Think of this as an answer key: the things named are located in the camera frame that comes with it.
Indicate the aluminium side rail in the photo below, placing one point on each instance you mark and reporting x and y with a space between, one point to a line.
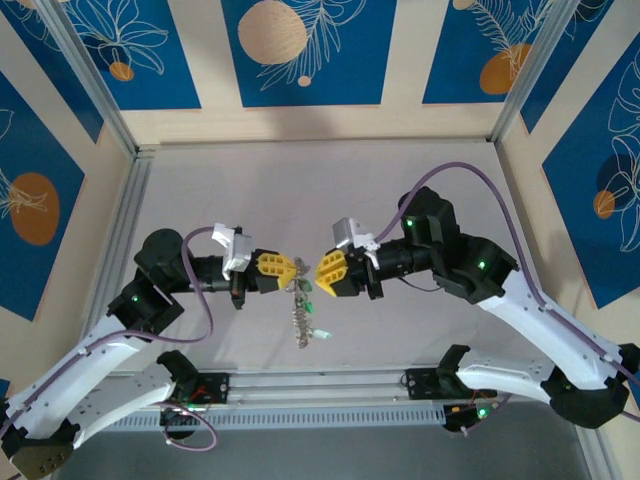
131 200

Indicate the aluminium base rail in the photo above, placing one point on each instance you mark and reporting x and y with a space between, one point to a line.
320 387

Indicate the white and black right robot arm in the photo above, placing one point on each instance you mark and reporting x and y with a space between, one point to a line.
545 330

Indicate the aluminium frame post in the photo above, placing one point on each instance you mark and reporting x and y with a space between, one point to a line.
95 90
540 65

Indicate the aluminium frame leg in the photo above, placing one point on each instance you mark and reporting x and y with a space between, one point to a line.
602 457

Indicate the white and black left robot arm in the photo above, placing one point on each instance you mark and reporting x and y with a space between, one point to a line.
70 375

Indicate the black electronics box with LED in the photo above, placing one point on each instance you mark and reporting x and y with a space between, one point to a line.
457 420
175 422

